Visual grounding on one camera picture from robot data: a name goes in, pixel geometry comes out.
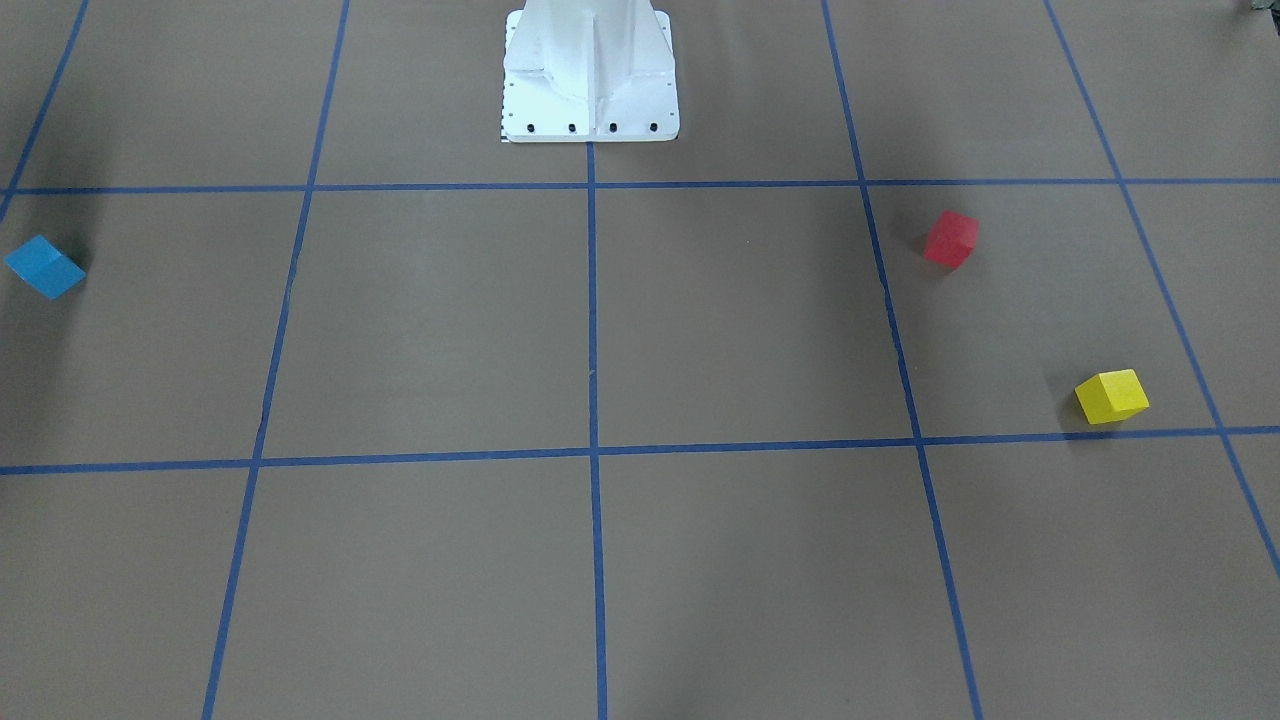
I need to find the red cube block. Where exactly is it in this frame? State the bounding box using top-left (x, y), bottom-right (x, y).
top-left (923, 210), bottom-right (980, 269)

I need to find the blue cube block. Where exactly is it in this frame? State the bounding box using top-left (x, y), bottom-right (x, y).
top-left (4, 234), bottom-right (87, 300)

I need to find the yellow cube block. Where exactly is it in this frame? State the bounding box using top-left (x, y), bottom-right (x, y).
top-left (1074, 368), bottom-right (1151, 425)

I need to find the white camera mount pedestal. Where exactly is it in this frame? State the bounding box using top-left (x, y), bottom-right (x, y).
top-left (500, 1), bottom-right (681, 143)

